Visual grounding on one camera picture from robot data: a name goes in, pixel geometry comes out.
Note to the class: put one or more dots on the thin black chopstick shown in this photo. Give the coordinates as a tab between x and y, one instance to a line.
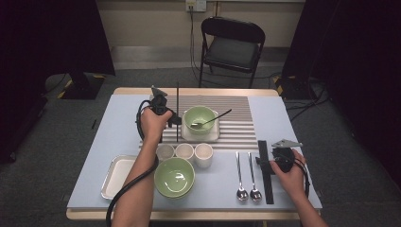
177	94

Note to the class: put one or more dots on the green bowl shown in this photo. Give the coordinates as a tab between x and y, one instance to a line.
174	176
197	115

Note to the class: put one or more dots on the striped placemat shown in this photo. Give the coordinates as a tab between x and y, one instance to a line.
236	126

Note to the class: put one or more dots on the white wall outlet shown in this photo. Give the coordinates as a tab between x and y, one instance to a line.
196	4

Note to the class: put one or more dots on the small black floor object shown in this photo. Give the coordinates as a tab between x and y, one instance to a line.
93	124

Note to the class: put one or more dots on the person's left hand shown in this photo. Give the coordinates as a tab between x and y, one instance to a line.
153	126

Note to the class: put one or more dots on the black folding chair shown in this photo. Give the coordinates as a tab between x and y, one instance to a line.
233	52

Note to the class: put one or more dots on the black curtain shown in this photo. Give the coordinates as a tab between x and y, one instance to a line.
362	63
47	31

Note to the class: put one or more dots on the long metal spoon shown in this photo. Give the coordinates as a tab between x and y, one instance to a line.
217	116
255	195
242	194

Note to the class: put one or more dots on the row of black chopsticks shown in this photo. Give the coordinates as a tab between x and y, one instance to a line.
268	189

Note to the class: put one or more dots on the light blue table mat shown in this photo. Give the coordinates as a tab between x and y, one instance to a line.
126	126

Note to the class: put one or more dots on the black stand base striped tape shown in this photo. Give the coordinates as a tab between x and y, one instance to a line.
82	88
293	90

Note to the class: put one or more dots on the person's right hand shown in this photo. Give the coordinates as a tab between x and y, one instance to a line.
293	184

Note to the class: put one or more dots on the square white plate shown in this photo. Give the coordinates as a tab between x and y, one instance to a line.
116	176
201	137

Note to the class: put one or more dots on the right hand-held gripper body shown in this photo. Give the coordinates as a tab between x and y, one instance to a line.
283	157

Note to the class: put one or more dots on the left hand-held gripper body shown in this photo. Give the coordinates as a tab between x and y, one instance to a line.
159	102

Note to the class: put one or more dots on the white ceramic cup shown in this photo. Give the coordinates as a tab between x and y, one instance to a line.
203	156
166	152
184	150

